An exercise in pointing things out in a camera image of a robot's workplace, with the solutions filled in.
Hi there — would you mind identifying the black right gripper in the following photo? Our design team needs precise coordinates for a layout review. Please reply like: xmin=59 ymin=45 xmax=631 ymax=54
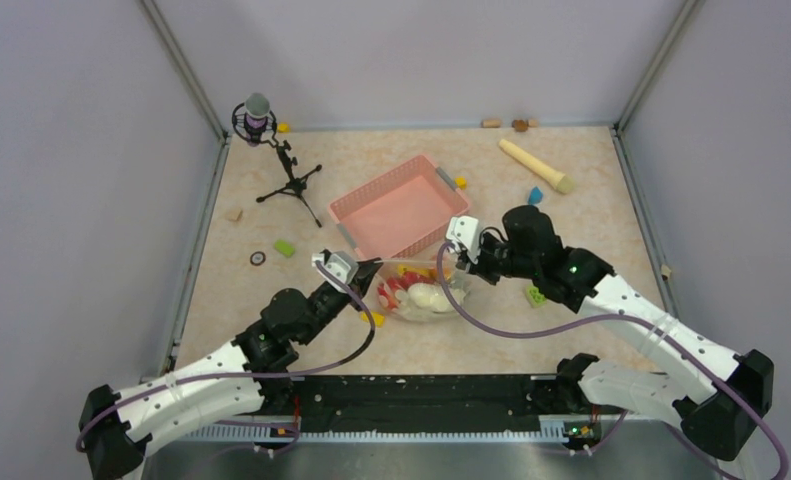
xmin=458 ymin=231 xmax=539 ymax=285

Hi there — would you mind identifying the red chili pepper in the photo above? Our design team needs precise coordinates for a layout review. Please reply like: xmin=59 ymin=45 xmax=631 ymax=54
xmin=376 ymin=272 xmax=431 ymax=310

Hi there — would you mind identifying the clear dotted zip top bag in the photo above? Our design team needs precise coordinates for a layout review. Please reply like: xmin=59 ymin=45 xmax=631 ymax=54
xmin=371 ymin=258 xmax=470 ymax=323

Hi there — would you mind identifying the white radish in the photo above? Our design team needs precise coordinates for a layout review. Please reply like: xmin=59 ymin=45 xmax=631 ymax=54
xmin=407 ymin=283 xmax=453 ymax=313

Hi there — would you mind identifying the pink plastic basket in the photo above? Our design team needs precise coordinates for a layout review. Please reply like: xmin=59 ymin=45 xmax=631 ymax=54
xmin=328 ymin=155 xmax=471 ymax=259

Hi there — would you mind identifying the yellow mango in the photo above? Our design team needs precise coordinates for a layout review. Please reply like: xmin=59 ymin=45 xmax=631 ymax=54
xmin=396 ymin=264 xmax=434 ymax=278

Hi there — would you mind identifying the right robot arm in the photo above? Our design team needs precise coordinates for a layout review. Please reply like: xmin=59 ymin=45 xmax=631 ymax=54
xmin=445 ymin=205 xmax=780 ymax=461

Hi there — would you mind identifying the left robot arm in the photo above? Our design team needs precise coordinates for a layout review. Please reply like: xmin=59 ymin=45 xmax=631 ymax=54
xmin=76 ymin=250 xmax=383 ymax=479

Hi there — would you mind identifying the yellow toy block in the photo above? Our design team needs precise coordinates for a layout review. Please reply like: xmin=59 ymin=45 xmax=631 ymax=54
xmin=359 ymin=312 xmax=386 ymax=328

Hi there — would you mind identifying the green toy brick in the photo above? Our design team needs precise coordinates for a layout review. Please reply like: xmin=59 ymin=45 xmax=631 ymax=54
xmin=524 ymin=286 xmax=547 ymax=308

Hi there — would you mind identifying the blue toy block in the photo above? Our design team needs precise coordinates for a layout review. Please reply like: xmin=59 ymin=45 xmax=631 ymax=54
xmin=527 ymin=187 xmax=544 ymax=205

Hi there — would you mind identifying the green rectangular block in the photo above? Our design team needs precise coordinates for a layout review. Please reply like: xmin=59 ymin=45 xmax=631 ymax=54
xmin=273 ymin=239 xmax=296 ymax=258

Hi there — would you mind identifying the beige wooden rolling pin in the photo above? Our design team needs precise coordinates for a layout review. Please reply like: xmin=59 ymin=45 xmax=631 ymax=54
xmin=498 ymin=139 xmax=575 ymax=194

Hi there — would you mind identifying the small round token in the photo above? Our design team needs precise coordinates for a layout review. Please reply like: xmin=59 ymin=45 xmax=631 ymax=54
xmin=249 ymin=251 xmax=267 ymax=266

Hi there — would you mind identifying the light wooden block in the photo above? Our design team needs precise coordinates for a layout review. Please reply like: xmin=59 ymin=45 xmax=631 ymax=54
xmin=225 ymin=207 xmax=244 ymax=222

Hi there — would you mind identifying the microphone on black tripod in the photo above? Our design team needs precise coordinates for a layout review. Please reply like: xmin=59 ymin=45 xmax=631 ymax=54
xmin=231 ymin=92 xmax=323 ymax=228

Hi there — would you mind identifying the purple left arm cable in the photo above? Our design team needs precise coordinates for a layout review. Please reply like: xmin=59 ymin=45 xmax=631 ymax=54
xmin=74 ymin=259 xmax=378 ymax=458

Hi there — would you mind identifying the brown piece at back wall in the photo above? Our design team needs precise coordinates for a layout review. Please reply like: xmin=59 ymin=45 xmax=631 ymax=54
xmin=511 ymin=118 xmax=540 ymax=133

